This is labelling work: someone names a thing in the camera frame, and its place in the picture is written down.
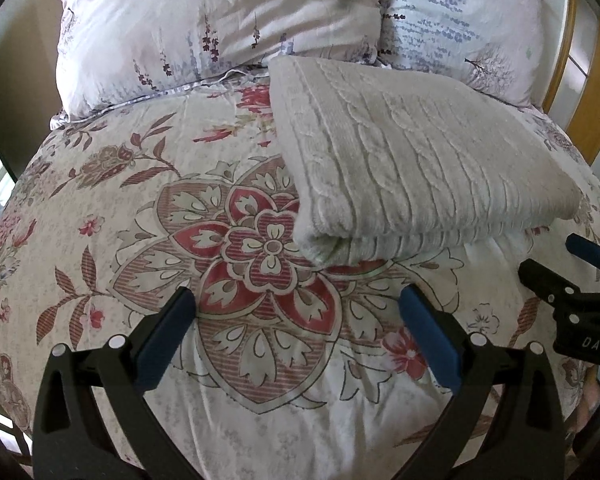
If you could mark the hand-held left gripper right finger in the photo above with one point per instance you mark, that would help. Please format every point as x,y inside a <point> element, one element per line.
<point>430,340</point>

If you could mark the white pillow with blue print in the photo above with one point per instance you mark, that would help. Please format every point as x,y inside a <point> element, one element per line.
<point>460,15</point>

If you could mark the floral bed sheet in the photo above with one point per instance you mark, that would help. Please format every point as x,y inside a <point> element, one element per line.
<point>280,425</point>

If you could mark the pink floral pillow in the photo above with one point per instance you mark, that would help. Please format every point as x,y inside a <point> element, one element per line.
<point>190,25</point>

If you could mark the wooden headboard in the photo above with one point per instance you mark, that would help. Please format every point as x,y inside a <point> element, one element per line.
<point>587,60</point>

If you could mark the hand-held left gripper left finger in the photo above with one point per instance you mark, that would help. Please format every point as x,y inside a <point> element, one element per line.
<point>165,340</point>

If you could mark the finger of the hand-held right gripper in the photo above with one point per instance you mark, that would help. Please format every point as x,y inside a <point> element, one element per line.
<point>587,250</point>
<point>545,280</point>

